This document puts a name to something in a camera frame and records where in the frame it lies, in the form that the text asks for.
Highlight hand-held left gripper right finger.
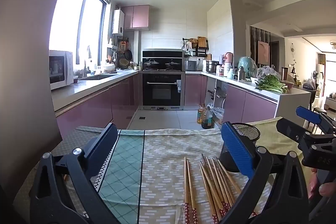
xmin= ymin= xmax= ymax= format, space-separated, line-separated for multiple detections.
xmin=221 ymin=122 xmax=310 ymax=224

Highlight mint green kitchen appliance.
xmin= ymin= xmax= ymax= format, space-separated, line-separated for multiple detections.
xmin=238 ymin=56 xmax=258 ymax=80

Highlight steel kitchen sink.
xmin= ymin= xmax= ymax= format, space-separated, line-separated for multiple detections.
xmin=79 ymin=74 xmax=111 ymax=81

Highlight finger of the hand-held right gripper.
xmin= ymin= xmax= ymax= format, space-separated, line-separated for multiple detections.
xmin=276 ymin=118 xmax=319 ymax=152
xmin=296 ymin=106 xmax=336 ymax=135

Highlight pink base cabinet with peninsula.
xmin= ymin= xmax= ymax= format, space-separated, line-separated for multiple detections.
xmin=184 ymin=70 xmax=311 ymax=130

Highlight large kitchen window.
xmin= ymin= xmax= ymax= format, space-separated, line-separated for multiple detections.
xmin=49 ymin=0 xmax=109 ymax=65

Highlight white standing air conditioner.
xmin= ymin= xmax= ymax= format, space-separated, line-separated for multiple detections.
xmin=316 ymin=63 xmax=326 ymax=88

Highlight bunch of green vegetables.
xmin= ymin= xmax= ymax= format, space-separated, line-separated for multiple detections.
xmin=255 ymin=74 xmax=289 ymax=94

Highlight person's right hand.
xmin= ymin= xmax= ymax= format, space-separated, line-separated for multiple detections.
xmin=308 ymin=168 xmax=336 ymax=199

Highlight beige and teal patterned tablecloth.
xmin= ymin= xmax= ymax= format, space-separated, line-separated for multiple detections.
xmin=13 ymin=123 xmax=279 ymax=224

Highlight black integrated stove oven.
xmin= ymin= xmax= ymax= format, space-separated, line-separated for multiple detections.
xmin=142 ymin=49 xmax=186 ymax=110

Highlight hanging pans and strainers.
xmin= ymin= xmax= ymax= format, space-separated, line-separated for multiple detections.
xmin=117 ymin=40 xmax=133 ymax=68

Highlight white wall water heater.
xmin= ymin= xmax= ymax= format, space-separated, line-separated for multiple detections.
xmin=112 ymin=9 xmax=125 ymax=36

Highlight framed wall picture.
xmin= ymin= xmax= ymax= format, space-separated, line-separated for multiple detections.
xmin=258 ymin=40 xmax=269 ymax=65

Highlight cooking oil bottles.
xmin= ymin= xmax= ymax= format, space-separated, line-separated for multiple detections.
xmin=201 ymin=106 xmax=213 ymax=129

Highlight wooden cutting board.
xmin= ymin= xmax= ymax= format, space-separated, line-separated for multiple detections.
xmin=197 ymin=36 xmax=209 ymax=49

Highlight black wall rack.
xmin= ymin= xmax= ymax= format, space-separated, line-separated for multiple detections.
xmin=182 ymin=36 xmax=209 ymax=58

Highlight bundle of wooden chopsticks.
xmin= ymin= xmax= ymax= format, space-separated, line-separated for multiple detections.
xmin=184 ymin=153 xmax=256 ymax=224

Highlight silver rice cooker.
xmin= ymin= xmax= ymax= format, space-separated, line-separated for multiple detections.
xmin=184 ymin=60 xmax=197 ymax=72

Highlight stainless steel pot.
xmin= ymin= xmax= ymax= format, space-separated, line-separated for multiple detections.
xmin=205 ymin=60 xmax=219 ymax=73

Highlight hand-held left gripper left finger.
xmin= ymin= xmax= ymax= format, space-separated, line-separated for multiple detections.
xmin=30 ymin=123 xmax=118 ymax=224

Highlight pink base cabinet with sink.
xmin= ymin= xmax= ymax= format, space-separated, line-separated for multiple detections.
xmin=51 ymin=69 xmax=143 ymax=132

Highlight clear plastic bag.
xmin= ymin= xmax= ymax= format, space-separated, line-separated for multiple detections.
xmin=256 ymin=65 xmax=281 ymax=80

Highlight pink wall cabinet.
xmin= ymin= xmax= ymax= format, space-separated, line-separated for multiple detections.
xmin=121 ymin=5 xmax=150 ymax=30

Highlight white microwave oven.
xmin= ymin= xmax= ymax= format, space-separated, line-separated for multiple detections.
xmin=49 ymin=50 xmax=74 ymax=90

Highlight black lidded wok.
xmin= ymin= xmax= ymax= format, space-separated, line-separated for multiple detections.
xmin=144 ymin=58 xmax=160 ymax=69
xmin=165 ymin=59 xmax=181 ymax=69

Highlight white plastic bag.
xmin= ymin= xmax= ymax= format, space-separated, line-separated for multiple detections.
xmin=211 ymin=107 xmax=223 ymax=125

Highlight black mesh utensil holder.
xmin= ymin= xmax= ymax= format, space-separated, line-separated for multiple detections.
xmin=218 ymin=123 xmax=261 ymax=174

